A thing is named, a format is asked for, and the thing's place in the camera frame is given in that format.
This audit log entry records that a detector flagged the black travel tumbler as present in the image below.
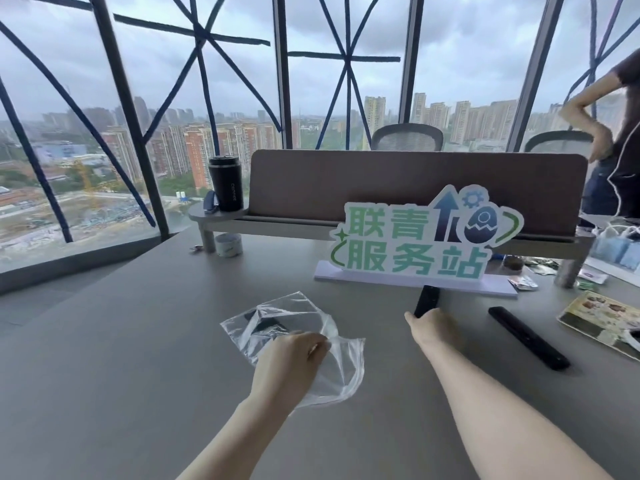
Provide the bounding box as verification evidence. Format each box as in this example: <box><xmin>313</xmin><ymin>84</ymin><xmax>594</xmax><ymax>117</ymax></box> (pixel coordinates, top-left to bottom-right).
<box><xmin>208</xmin><ymin>155</ymin><xmax>245</xmax><ymax>213</ymax></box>

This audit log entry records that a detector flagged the person's left forearm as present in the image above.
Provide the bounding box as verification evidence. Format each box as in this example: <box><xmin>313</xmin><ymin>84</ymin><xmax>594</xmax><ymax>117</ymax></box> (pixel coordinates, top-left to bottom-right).
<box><xmin>176</xmin><ymin>387</ymin><xmax>301</xmax><ymax>480</ymax></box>

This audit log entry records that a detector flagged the white tape roll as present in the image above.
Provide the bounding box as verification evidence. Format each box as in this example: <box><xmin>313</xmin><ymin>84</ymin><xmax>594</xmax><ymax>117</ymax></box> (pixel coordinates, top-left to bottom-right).
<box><xmin>214</xmin><ymin>233</ymin><xmax>244</xmax><ymax>258</ymax></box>

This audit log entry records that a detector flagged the green and white standing sign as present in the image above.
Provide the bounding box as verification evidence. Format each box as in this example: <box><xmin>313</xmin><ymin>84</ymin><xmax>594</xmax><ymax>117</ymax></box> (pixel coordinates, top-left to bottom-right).
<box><xmin>313</xmin><ymin>183</ymin><xmax>525</xmax><ymax>298</ymax></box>

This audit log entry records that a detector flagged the colourful printed booklet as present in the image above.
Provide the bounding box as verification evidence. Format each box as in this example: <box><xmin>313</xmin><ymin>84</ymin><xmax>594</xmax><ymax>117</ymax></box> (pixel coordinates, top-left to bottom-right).
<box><xmin>557</xmin><ymin>290</ymin><xmax>640</xmax><ymax>364</ymax></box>

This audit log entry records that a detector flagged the brown felt desk divider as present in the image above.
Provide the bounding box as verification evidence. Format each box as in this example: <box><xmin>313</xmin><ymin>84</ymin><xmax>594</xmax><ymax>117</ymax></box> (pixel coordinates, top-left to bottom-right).
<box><xmin>248</xmin><ymin>149</ymin><xmax>590</xmax><ymax>236</ymax></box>

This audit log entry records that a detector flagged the person's left hand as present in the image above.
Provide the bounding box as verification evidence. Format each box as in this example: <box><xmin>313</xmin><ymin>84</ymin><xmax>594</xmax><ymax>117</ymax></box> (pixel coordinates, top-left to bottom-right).
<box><xmin>250</xmin><ymin>331</ymin><xmax>332</xmax><ymax>411</ymax></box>

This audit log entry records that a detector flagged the grey desk riser shelf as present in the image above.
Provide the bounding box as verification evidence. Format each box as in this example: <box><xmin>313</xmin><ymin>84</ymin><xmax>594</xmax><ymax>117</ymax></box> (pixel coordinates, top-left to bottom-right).
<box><xmin>188</xmin><ymin>202</ymin><xmax>596</xmax><ymax>289</ymax></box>

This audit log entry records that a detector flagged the pile of blue packets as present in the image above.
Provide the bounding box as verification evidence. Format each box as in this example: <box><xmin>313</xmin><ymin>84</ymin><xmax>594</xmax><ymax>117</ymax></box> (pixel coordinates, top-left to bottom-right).
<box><xmin>590</xmin><ymin>225</ymin><xmax>640</xmax><ymax>273</ymax></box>

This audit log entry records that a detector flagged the clear plastic zip bag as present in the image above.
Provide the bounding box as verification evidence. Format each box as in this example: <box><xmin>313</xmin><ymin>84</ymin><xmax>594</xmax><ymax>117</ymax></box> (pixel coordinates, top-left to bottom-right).
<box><xmin>220</xmin><ymin>291</ymin><xmax>366</xmax><ymax>410</ymax></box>

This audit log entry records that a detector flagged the long black remote control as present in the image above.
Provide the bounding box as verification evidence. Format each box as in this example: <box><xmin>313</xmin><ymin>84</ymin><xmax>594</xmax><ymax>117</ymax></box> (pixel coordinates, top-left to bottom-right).
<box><xmin>488</xmin><ymin>306</ymin><xmax>572</xmax><ymax>372</ymax></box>

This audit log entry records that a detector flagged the grey mesh office chair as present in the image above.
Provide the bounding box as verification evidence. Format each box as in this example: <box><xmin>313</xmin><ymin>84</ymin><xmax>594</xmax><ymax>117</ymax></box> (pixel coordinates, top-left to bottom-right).
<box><xmin>370</xmin><ymin>123</ymin><xmax>445</xmax><ymax>152</ymax></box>
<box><xmin>523</xmin><ymin>130</ymin><xmax>595</xmax><ymax>156</ymax></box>

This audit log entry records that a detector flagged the person's right hand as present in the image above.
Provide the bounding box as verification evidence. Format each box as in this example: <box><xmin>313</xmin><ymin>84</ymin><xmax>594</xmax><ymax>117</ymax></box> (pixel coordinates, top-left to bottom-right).
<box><xmin>403</xmin><ymin>308</ymin><xmax>462</xmax><ymax>354</ymax></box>

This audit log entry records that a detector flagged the person's right forearm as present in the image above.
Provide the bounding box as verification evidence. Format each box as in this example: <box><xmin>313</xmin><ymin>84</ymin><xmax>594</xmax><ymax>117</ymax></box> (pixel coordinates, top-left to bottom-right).
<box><xmin>415</xmin><ymin>337</ymin><xmax>617</xmax><ymax>480</ymax></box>

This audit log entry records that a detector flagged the dark window frame post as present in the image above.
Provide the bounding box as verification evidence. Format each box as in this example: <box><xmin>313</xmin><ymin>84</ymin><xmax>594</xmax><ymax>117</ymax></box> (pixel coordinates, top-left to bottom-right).
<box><xmin>398</xmin><ymin>0</ymin><xmax>425</xmax><ymax>126</ymax></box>
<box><xmin>505</xmin><ymin>0</ymin><xmax>566</xmax><ymax>153</ymax></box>
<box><xmin>272</xmin><ymin>0</ymin><xmax>294</xmax><ymax>150</ymax></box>

